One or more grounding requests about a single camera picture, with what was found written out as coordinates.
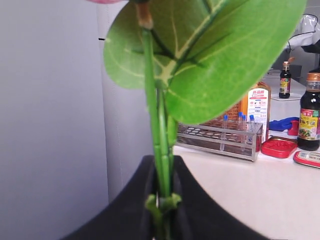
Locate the blue capped test tube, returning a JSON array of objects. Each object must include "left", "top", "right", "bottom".
[
  {"left": 246, "top": 114, "right": 255, "bottom": 144},
  {"left": 237, "top": 112, "right": 246, "bottom": 144},
  {"left": 220, "top": 114, "right": 230, "bottom": 151}
]

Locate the red flat tin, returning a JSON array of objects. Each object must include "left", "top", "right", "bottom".
[{"left": 293, "top": 151, "right": 320, "bottom": 169}]

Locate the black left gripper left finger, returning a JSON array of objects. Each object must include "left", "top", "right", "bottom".
[{"left": 63, "top": 155, "right": 156, "bottom": 240}]

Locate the blue cloth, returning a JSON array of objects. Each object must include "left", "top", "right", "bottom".
[{"left": 269, "top": 117, "right": 299, "bottom": 132}]

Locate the metal test tube rack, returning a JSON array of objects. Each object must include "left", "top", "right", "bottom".
[{"left": 176, "top": 118, "right": 263, "bottom": 162}]

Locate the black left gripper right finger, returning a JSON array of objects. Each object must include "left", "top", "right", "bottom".
[{"left": 173, "top": 155, "right": 267, "bottom": 240}]

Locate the red artificial flower with stems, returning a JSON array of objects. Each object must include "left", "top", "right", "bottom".
[{"left": 84, "top": 0, "right": 308, "bottom": 240}]

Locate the orange labelled oil bottle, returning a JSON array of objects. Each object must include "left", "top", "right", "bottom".
[{"left": 239, "top": 81, "right": 271, "bottom": 142}]

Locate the small dark sauce bottle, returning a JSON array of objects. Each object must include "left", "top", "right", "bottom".
[{"left": 278, "top": 57, "right": 295, "bottom": 99}]

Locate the dark soy sauce bottle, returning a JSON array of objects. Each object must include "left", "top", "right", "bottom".
[{"left": 297, "top": 72, "right": 320, "bottom": 151}]

